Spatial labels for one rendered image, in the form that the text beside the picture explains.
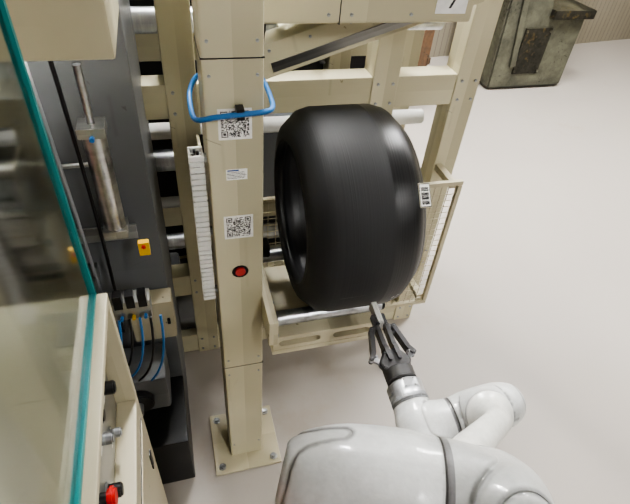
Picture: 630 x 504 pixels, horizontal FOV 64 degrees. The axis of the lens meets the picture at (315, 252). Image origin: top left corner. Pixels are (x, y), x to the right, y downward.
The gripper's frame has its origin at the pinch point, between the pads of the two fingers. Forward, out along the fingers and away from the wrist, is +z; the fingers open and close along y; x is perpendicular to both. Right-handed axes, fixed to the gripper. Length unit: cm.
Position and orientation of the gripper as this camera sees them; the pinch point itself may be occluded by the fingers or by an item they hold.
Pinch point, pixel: (376, 314)
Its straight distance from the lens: 137.6
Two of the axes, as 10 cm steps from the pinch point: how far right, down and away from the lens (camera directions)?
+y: -9.6, 1.1, -2.4
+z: -2.4, -7.5, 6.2
